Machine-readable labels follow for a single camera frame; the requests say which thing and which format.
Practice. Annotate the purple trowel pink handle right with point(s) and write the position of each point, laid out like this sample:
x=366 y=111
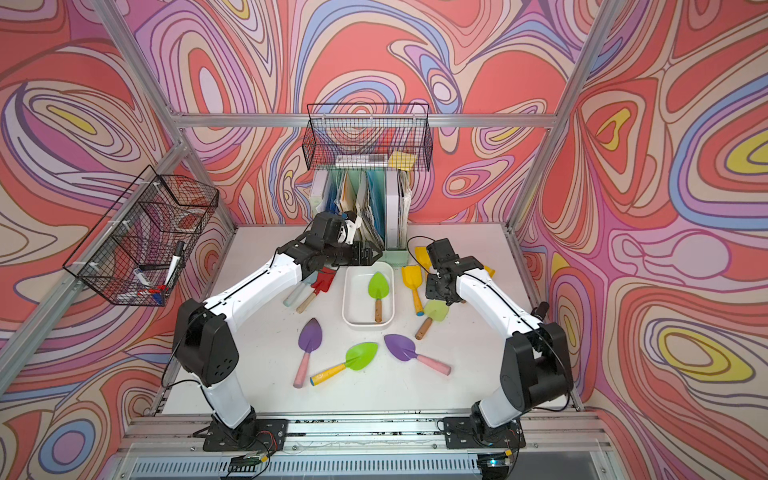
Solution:
x=404 y=350

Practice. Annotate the light blue trowel white handle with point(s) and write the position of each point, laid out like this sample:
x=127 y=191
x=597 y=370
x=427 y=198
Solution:
x=299 y=289

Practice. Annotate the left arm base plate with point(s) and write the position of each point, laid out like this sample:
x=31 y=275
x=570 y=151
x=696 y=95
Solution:
x=252 y=435

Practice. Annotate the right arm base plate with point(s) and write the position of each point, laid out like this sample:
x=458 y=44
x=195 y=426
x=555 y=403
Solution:
x=471 y=432

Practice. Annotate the black white marker pen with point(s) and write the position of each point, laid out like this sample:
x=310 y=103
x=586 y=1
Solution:
x=175 y=261

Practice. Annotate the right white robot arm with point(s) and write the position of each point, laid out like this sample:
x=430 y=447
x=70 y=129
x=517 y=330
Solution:
x=535 y=366

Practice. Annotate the yellow sponge in basket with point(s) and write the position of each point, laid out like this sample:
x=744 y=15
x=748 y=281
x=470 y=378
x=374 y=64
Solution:
x=401 y=161

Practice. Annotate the green scoop yellow handle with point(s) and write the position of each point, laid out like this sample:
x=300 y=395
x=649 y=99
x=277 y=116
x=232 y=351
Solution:
x=357 y=358

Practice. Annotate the light green trowel wooden handle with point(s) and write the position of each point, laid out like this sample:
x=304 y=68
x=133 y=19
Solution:
x=434 y=311

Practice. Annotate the black wire basket back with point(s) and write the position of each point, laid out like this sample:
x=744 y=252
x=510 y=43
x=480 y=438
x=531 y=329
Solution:
x=362 y=135

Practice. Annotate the white storage tray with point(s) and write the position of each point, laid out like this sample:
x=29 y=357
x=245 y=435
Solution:
x=362 y=311

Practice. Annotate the mint green file crate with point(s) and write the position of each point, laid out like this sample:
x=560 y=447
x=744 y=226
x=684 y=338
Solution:
x=382 y=198

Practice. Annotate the black wire basket left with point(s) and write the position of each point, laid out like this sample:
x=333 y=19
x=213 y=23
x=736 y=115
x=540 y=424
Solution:
x=128 y=266

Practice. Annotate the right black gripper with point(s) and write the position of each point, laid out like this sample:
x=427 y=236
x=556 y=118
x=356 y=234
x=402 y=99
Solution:
x=431 y=291

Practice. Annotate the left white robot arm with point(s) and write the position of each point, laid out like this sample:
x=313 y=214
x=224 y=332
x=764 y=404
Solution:
x=204 y=337

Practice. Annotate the black wire basket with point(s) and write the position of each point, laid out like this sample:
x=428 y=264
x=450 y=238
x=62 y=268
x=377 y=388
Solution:
x=128 y=266
x=362 y=135

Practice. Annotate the purple trowel pink handle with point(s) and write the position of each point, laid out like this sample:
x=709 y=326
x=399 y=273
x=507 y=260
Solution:
x=309 y=340
x=404 y=350

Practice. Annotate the purple trowel pink handle left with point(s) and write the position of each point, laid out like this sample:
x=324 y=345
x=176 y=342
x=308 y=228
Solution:
x=309 y=340

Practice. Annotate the red shovel wooden handle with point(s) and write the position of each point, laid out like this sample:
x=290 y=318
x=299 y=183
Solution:
x=321 y=285

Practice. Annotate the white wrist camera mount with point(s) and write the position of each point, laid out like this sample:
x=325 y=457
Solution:
x=349 y=230

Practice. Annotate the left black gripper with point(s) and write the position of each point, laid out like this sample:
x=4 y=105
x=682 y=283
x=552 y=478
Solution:
x=364 y=252

